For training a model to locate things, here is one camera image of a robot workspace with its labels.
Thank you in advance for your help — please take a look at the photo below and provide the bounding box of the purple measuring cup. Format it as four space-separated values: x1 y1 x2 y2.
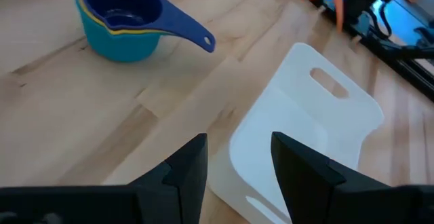
74 0 217 54

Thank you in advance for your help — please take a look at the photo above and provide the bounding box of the yellow measuring cup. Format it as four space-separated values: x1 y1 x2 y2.
69 0 172 37

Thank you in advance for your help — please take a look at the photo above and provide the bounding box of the black table frame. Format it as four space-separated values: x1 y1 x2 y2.
286 0 434 103

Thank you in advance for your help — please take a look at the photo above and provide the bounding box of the white plastic basket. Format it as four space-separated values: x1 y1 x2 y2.
207 42 385 224

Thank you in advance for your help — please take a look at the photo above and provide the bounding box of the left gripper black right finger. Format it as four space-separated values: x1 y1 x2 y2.
270 131 403 224

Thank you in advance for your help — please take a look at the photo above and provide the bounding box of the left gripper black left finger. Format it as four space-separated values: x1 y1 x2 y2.
128 132 209 224

